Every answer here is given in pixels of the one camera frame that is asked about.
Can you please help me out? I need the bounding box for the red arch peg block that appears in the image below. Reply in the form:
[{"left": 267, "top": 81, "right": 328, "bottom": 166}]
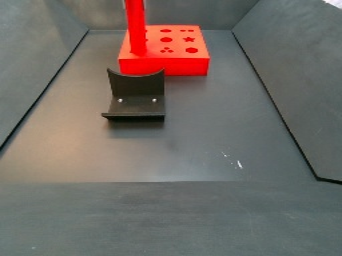
[{"left": 124, "top": 0, "right": 147, "bottom": 55}]

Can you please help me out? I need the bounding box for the black curved holder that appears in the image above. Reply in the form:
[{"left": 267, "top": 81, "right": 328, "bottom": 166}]
[{"left": 101, "top": 69, "right": 165, "bottom": 120}]

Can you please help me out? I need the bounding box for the red shape-sorter board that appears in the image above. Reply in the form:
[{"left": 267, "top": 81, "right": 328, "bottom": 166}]
[{"left": 117, "top": 25, "right": 209, "bottom": 76}]

